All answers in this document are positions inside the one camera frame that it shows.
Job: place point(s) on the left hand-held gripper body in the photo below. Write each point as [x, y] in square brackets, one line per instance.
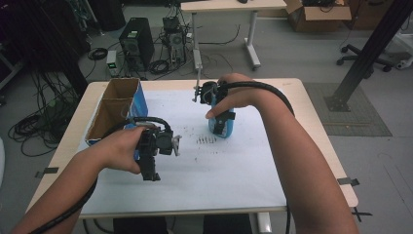
[164, 143]

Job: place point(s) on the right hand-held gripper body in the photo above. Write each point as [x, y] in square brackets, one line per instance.
[211, 93]

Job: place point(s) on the blue bottle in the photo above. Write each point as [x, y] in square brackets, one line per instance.
[229, 130]

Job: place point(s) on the blue cardboard box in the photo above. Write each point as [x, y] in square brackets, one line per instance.
[112, 110]

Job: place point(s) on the person's right hand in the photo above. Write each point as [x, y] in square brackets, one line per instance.
[242, 96]

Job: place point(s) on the person's left hand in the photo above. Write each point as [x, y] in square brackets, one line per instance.
[120, 149]

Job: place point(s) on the white table mat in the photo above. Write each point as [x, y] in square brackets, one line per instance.
[207, 175]

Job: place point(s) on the open computer case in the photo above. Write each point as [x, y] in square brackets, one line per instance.
[175, 42]

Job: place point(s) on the white desk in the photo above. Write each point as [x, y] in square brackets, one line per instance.
[227, 5]

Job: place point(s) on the black computer tower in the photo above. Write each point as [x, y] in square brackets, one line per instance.
[136, 42]

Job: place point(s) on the small white power unit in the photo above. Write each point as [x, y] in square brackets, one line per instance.
[111, 61]

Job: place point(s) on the black tape strip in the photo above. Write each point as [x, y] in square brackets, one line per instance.
[48, 171]
[348, 181]

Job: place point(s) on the white table leg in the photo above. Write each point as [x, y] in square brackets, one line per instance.
[264, 223]

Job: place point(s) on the grey floor mat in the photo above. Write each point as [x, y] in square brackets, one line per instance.
[357, 123]

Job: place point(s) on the open brown cardboard box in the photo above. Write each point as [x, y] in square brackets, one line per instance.
[319, 19]

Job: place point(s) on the black office chair base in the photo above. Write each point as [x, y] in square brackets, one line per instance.
[363, 57]

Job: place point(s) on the black curtain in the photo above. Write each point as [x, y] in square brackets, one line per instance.
[35, 32]

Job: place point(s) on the closed brown cardboard box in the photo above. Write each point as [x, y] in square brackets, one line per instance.
[367, 14]

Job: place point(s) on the black metal stand post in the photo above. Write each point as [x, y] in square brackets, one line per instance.
[373, 48]

